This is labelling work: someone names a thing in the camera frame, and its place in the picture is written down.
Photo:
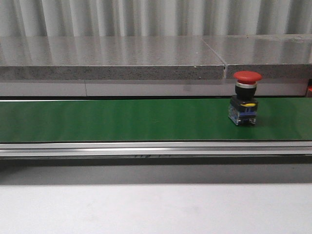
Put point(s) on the grey stone counter slab right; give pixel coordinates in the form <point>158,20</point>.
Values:
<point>273,56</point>

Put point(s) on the red object at right edge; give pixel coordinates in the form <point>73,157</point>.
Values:
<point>309,89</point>

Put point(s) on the grey stone counter slab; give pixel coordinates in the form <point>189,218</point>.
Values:
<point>273,56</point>
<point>108,58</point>

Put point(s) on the white corrugated curtain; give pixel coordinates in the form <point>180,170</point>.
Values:
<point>154,17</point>

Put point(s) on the aluminium conveyor side rail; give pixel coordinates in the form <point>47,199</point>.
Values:
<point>165,148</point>

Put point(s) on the white cabinet front panel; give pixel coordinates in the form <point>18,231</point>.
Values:
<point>90,88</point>

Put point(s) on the green conveyor belt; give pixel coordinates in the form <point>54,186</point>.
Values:
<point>279,118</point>

